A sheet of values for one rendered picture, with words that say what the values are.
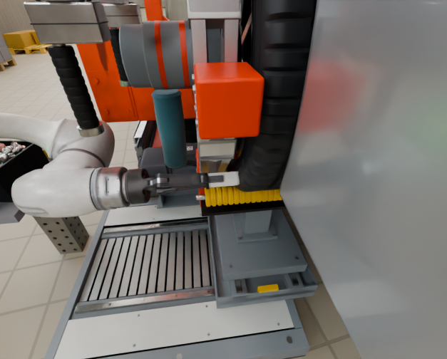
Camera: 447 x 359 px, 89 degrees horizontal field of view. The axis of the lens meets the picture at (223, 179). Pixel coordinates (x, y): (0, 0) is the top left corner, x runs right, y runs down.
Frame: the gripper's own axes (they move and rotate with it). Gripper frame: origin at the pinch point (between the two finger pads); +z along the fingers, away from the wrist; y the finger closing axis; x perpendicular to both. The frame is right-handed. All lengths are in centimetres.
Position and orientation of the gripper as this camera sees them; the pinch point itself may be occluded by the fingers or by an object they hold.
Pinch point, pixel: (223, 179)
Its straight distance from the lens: 50.4
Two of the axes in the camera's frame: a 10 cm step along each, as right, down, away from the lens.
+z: 9.9, -0.8, 1.0
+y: 0.9, -1.3, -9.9
